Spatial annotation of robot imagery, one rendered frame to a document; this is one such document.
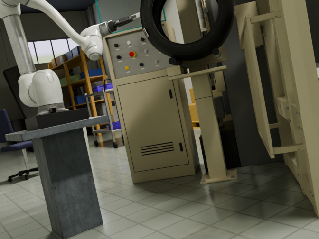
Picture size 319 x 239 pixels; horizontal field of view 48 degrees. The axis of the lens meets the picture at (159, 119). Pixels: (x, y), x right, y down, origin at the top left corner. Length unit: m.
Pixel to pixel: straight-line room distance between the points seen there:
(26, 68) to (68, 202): 0.88
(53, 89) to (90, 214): 0.77
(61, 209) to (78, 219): 0.12
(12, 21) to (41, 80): 0.46
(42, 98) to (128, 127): 1.03
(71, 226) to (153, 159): 1.07
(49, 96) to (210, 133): 1.18
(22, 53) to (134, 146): 1.19
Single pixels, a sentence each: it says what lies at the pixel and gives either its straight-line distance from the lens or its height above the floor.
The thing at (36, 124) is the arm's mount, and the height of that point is 0.68.
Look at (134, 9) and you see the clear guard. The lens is 3.08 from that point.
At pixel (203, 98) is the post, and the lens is 2.66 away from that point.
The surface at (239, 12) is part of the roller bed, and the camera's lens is 2.62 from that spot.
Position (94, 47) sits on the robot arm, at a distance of 2.39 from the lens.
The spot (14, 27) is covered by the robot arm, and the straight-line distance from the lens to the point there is 2.48.
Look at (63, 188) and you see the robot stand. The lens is 2.18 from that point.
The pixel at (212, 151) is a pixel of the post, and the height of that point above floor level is 0.21.
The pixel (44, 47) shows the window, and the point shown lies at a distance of 11.11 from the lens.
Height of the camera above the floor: 0.72
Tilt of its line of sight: 4 degrees down
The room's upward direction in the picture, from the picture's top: 11 degrees counter-clockwise
